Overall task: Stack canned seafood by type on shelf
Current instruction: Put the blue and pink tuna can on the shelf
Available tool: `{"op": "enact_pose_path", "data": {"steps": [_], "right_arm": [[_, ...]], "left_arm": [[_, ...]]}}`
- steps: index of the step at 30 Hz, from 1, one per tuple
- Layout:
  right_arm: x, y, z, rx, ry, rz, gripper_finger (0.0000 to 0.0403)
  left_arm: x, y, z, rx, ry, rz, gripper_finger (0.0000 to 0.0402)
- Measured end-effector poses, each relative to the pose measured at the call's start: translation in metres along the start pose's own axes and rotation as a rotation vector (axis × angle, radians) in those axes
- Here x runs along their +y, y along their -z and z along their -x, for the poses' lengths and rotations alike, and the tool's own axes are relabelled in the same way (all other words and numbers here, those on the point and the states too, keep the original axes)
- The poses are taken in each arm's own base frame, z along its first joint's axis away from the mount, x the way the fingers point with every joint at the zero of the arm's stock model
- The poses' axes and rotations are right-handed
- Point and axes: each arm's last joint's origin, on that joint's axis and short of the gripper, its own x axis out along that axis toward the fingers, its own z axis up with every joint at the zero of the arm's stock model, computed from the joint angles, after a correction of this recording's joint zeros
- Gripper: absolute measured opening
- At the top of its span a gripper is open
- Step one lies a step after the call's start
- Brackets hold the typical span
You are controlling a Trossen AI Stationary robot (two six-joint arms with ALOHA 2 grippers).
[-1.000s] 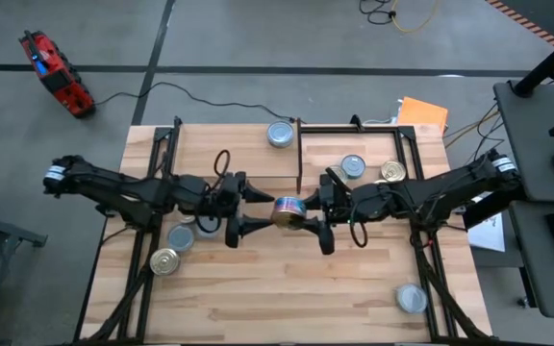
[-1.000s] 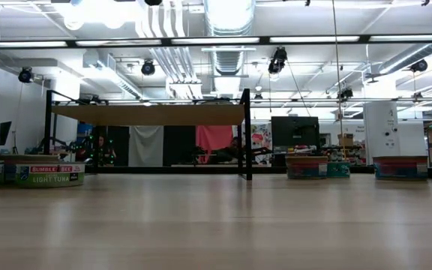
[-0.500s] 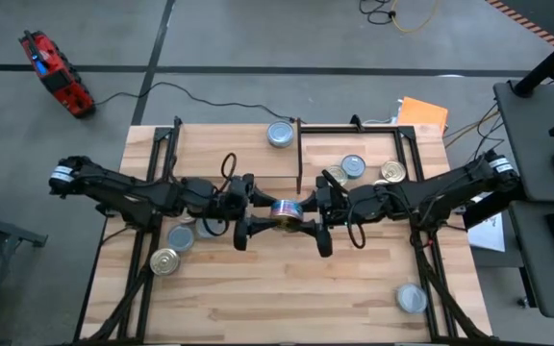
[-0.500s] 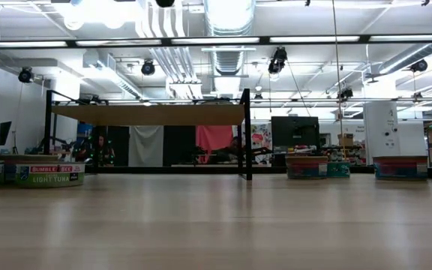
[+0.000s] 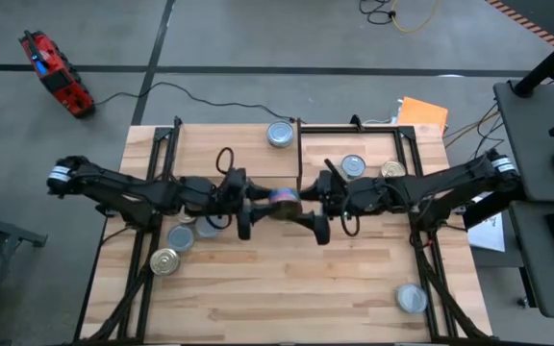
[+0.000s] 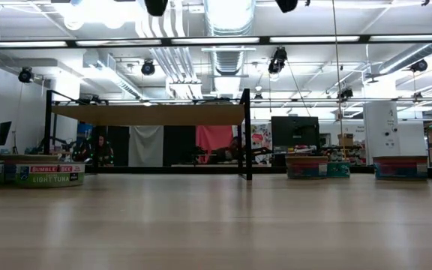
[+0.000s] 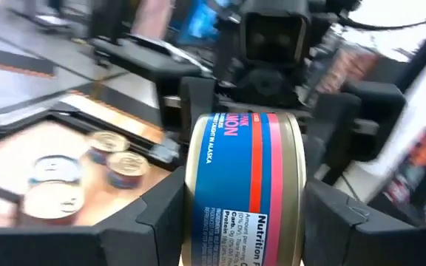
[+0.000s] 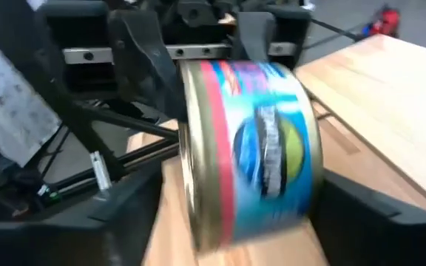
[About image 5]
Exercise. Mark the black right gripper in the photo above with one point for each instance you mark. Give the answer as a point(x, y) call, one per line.
point(363, 194)

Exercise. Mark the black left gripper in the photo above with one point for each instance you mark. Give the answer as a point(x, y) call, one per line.
point(231, 192)

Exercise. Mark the tuna can silver lid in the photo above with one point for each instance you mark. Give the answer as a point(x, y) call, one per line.
point(411, 298)
point(280, 133)
point(181, 238)
point(353, 165)

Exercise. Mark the Bumble Bee light tuna can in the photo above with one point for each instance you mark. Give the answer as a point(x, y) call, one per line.
point(204, 230)

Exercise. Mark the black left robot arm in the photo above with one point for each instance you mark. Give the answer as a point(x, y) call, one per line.
point(113, 185)

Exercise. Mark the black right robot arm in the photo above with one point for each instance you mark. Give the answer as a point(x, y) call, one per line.
point(450, 180)

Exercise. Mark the orange paper sheet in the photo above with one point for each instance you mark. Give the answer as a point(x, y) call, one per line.
point(423, 115)

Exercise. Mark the black desk leg beam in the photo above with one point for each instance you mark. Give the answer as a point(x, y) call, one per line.
point(491, 211)

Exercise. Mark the white paper sheet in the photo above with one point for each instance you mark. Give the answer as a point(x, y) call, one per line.
point(491, 235)

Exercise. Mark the grey desk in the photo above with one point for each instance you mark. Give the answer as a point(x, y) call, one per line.
point(536, 269)
point(532, 144)

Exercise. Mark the red black portable power unit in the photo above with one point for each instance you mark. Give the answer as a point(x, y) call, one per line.
point(58, 79)

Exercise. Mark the grey metal cart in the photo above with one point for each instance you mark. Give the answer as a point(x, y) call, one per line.
point(7, 227)

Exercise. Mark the black pole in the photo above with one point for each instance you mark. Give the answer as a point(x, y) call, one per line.
point(546, 65)

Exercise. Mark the black floor mat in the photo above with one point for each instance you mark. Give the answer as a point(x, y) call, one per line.
point(546, 14)

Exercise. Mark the black aluminium frame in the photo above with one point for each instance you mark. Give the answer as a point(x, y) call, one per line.
point(146, 312)
point(354, 130)

